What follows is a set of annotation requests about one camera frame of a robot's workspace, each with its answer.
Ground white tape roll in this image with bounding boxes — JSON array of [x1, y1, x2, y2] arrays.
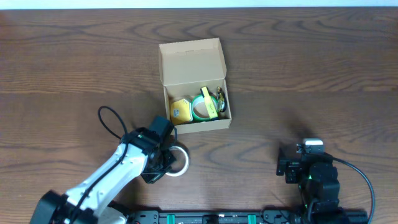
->
[[165, 146, 190, 177]]

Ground yellow sticky note pad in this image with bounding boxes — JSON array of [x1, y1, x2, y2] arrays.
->
[[170, 98, 193, 125]]

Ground green tape roll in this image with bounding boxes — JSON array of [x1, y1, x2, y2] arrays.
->
[[191, 95, 219, 122]]

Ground yellow highlighter marker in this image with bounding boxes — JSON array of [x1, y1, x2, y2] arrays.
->
[[201, 86, 218, 120]]

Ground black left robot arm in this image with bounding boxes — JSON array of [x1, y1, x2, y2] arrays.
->
[[30, 116, 176, 223]]

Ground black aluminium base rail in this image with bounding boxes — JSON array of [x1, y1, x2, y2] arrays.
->
[[105, 202, 369, 224]]

